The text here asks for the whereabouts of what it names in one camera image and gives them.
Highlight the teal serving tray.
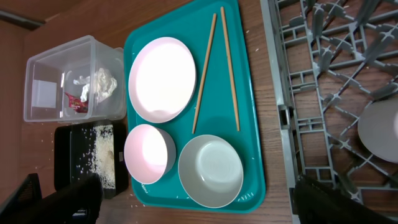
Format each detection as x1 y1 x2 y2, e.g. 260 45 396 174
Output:
124 1 266 213

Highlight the white tissue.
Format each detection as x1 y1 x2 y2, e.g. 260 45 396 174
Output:
73 68 118 103

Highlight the pile of rice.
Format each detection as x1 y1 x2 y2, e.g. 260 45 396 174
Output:
75 124 116 189

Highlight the wooden chopstick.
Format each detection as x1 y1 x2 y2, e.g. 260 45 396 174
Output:
220 6 241 132
192 13 217 134

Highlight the grey dishwasher rack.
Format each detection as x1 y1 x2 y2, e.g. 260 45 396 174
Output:
261 0 397 221

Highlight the large white plate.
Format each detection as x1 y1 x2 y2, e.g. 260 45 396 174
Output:
128 37 197 123

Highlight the clear plastic bin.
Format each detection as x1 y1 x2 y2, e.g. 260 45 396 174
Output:
23 35 126 123

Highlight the white paper cup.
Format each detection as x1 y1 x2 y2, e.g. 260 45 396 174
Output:
358 98 397 163

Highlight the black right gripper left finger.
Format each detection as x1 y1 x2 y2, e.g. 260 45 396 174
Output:
1 173 103 223

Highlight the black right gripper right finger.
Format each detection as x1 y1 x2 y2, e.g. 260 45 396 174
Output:
294 175 397 224

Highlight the red snack wrapper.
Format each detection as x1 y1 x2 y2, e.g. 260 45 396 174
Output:
65 93 88 113

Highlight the grey bowl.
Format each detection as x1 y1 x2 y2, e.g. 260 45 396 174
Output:
178 134 244 208

